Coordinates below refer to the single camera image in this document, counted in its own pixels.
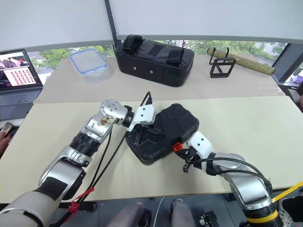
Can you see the cream table cover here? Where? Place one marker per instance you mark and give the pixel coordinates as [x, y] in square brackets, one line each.
[236, 123]

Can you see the black plastic tool case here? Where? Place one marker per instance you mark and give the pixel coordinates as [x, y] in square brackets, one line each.
[175, 123]

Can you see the dark smartphone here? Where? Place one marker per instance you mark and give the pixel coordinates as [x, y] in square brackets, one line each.
[8, 126]

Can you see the white roller blind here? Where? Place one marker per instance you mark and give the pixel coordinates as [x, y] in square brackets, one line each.
[208, 16]
[52, 19]

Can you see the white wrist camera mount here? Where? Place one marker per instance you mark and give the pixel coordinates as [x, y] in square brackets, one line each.
[144, 113]
[201, 144]

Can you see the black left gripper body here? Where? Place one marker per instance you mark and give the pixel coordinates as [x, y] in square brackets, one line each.
[145, 126]

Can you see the olive rolled mat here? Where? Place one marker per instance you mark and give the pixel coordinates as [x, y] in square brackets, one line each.
[255, 65]

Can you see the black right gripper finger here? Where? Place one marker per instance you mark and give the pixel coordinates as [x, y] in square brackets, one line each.
[186, 167]
[181, 154]

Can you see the beige table cover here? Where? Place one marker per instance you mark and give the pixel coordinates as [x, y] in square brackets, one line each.
[132, 92]

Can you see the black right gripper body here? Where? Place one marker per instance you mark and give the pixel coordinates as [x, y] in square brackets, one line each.
[192, 154]

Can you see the black fabric carry bag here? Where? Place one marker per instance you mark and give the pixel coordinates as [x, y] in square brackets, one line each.
[152, 61]

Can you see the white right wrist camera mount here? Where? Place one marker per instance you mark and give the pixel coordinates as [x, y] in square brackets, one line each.
[201, 144]

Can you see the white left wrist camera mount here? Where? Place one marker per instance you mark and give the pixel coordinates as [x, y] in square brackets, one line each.
[144, 113]

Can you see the grey rounded shape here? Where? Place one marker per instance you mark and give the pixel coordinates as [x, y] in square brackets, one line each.
[125, 216]
[182, 214]

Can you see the clear container blue rimmed lid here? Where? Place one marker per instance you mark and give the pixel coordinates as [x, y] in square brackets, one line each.
[90, 63]

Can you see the grey laptop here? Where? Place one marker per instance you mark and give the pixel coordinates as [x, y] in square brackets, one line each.
[17, 94]

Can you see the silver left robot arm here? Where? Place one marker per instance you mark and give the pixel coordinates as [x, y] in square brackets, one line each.
[59, 170]

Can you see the bystander bare hand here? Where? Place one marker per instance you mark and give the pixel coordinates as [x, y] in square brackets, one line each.
[3, 143]

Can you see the dark window frame post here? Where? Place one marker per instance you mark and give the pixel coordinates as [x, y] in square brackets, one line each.
[111, 21]

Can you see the black device white knobs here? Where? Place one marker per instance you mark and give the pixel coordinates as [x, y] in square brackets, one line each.
[210, 220]

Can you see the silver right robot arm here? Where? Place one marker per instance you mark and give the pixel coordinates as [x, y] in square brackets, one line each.
[248, 186]

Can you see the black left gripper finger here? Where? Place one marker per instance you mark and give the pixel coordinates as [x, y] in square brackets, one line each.
[138, 137]
[156, 131]

